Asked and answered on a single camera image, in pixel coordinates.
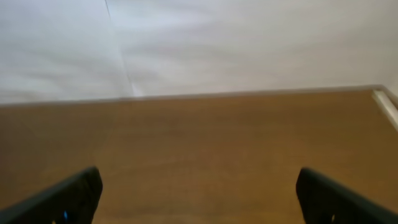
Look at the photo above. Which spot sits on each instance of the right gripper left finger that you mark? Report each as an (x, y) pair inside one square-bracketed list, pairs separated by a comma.
[(66, 199)]

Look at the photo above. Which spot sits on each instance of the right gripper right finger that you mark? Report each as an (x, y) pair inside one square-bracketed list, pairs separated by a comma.
[(329, 199)]

